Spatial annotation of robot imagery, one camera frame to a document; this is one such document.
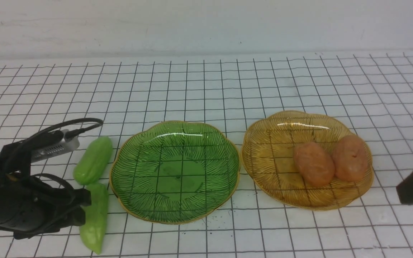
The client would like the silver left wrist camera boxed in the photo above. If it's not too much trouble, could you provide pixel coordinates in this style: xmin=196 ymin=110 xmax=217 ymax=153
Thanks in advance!
xmin=31 ymin=129 xmax=80 ymax=163

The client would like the orange potato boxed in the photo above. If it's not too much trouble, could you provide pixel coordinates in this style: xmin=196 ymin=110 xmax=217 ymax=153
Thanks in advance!
xmin=293 ymin=142 xmax=335 ymax=187
xmin=332 ymin=134 xmax=368 ymax=182

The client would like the green glass plate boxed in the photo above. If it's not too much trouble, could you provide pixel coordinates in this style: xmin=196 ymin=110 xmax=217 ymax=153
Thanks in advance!
xmin=109 ymin=121 xmax=241 ymax=224

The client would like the black left camera cable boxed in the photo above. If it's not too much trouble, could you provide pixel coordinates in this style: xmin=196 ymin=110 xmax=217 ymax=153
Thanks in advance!
xmin=0 ymin=118 xmax=104 ymax=248

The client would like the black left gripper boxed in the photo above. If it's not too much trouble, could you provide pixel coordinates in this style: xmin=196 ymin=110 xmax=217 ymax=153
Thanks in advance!
xmin=0 ymin=142 xmax=92 ymax=239

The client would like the amber glass plate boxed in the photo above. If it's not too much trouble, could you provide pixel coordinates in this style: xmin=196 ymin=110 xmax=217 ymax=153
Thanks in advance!
xmin=241 ymin=110 xmax=374 ymax=211

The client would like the green cucumber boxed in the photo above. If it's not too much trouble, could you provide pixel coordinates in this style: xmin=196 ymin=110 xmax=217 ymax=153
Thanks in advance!
xmin=73 ymin=137 xmax=113 ymax=186
xmin=79 ymin=183 xmax=109 ymax=255

